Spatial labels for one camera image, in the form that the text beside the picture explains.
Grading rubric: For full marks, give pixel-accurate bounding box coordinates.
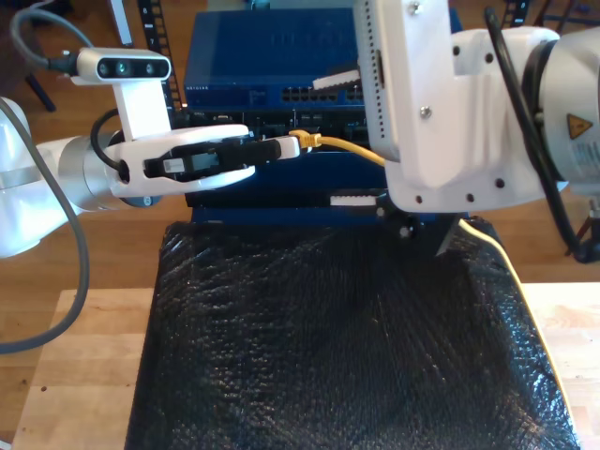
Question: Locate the yellow network cable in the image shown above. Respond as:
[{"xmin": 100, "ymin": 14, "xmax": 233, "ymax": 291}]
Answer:
[{"xmin": 289, "ymin": 129, "xmax": 585, "ymax": 450}]

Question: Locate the black rack shelf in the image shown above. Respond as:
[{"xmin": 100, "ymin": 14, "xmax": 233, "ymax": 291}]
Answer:
[{"xmin": 185, "ymin": 154, "xmax": 391, "ymax": 210}]

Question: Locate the black rack server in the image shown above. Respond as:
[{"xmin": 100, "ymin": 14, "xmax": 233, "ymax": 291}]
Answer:
[{"xmin": 185, "ymin": 108, "xmax": 371, "ymax": 156}]

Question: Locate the dark metal stool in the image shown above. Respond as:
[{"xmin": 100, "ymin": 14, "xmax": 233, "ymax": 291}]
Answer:
[{"xmin": 579, "ymin": 205, "xmax": 596, "ymax": 245}]

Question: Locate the dark brown chair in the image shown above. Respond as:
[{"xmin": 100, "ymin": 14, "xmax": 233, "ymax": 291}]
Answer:
[{"xmin": 0, "ymin": 8, "xmax": 57, "ymax": 113}]

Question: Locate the dark metal chair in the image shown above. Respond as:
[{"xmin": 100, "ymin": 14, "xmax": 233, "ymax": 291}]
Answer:
[{"xmin": 533, "ymin": 0, "xmax": 600, "ymax": 29}]

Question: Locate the black bubble mat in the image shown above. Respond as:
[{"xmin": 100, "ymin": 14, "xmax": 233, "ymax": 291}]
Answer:
[{"xmin": 124, "ymin": 216, "xmax": 582, "ymax": 450}]

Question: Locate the white table leg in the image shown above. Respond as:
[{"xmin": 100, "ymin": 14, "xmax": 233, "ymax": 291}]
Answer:
[{"xmin": 108, "ymin": 0, "xmax": 135, "ymax": 48}]

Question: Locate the blue rack base plate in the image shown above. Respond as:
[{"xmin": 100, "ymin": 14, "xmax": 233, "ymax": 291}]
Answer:
[{"xmin": 190, "ymin": 205, "xmax": 391, "ymax": 227}]

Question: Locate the blue network switch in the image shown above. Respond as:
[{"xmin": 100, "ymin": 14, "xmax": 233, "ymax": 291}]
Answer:
[{"xmin": 182, "ymin": 7, "xmax": 463, "ymax": 112}]

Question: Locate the thick grey cable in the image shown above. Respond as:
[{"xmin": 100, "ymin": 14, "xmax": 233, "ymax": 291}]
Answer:
[{"xmin": 0, "ymin": 0, "xmax": 93, "ymax": 355}]

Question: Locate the black rack post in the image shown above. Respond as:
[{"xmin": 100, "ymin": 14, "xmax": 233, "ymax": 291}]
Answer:
[
  {"xmin": 136, "ymin": 0, "xmax": 188, "ymax": 113},
  {"xmin": 502, "ymin": 0, "xmax": 532, "ymax": 28}
]

